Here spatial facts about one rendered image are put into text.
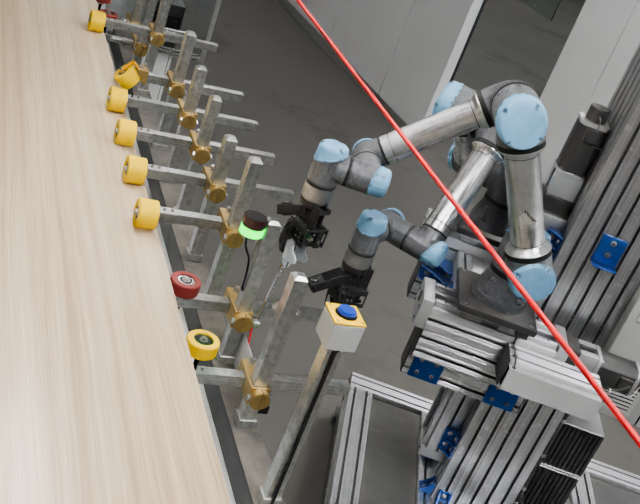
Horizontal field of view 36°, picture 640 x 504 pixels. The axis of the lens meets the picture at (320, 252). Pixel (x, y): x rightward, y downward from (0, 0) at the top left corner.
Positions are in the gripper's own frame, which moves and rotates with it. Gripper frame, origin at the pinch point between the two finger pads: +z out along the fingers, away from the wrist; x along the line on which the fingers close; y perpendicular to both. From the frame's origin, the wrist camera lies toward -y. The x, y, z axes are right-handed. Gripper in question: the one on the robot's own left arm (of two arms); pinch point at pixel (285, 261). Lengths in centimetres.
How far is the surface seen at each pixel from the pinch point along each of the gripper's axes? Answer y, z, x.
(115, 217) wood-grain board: -40.3, 10.5, -26.5
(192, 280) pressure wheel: -9.0, 10.3, -20.0
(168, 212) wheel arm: -32.6, 4.6, -15.8
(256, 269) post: 1.2, 0.9, -9.8
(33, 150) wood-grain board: -77, 10, -35
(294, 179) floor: -213, 100, 196
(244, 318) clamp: 3.8, 14.2, -10.5
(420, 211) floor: -175, 100, 265
